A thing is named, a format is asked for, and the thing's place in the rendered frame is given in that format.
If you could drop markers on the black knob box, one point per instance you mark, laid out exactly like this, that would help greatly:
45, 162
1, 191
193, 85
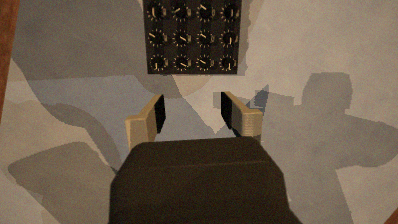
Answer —
175, 45

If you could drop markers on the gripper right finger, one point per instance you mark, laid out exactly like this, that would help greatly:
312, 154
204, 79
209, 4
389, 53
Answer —
243, 121

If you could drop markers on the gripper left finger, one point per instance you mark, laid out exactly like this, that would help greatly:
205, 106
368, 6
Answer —
149, 121

